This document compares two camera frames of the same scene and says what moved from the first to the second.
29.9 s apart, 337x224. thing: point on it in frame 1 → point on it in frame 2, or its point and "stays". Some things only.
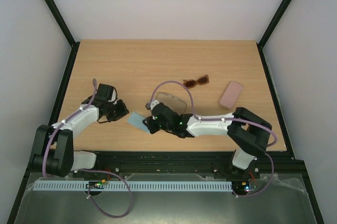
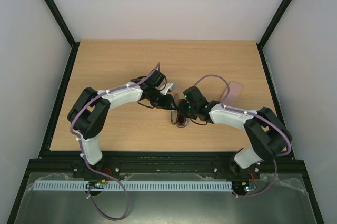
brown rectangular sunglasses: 191,83 → 174,114
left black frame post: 55,12 stays
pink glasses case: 231,94 stays
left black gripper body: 115,113 → 156,101
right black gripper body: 151,123 → 181,108
